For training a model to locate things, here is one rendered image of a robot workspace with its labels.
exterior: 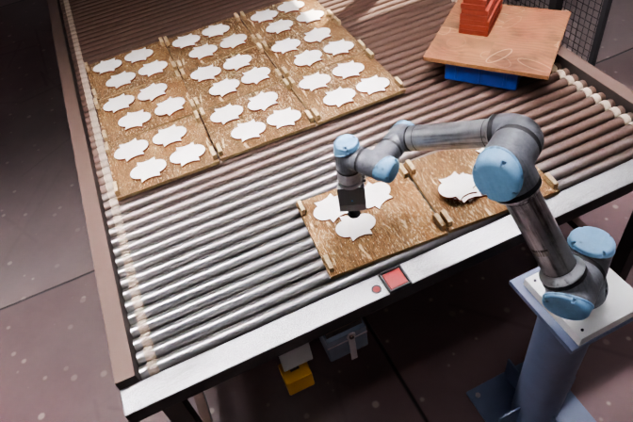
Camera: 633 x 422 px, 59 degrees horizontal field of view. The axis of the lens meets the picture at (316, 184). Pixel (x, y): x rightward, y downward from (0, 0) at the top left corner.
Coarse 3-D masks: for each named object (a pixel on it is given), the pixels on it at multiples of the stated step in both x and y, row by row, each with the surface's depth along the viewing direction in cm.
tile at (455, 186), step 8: (448, 176) 192; (456, 176) 192; (464, 176) 191; (472, 176) 191; (448, 184) 190; (456, 184) 189; (464, 184) 189; (472, 184) 188; (440, 192) 187; (448, 192) 187; (456, 192) 186; (464, 192) 186; (472, 192) 186
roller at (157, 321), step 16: (592, 128) 207; (608, 128) 207; (560, 144) 203; (576, 144) 204; (304, 256) 182; (256, 272) 180; (272, 272) 180; (224, 288) 177; (240, 288) 178; (192, 304) 175; (208, 304) 176; (144, 320) 172; (160, 320) 172
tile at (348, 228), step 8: (360, 216) 188; (368, 216) 188; (344, 224) 186; (352, 224) 186; (360, 224) 185; (368, 224) 185; (336, 232) 184; (344, 232) 184; (352, 232) 184; (360, 232) 183; (368, 232) 183; (352, 240) 181
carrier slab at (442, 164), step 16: (416, 160) 204; (432, 160) 203; (448, 160) 202; (464, 160) 201; (416, 176) 199; (432, 176) 198; (432, 192) 192; (544, 192) 186; (432, 208) 189; (448, 208) 186; (464, 208) 186; (480, 208) 185; (496, 208) 184; (464, 224) 181
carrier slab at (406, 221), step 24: (336, 192) 198; (408, 192) 194; (312, 216) 192; (384, 216) 188; (408, 216) 186; (432, 216) 185; (336, 240) 183; (360, 240) 182; (384, 240) 180; (408, 240) 179; (432, 240) 180; (336, 264) 176; (360, 264) 175
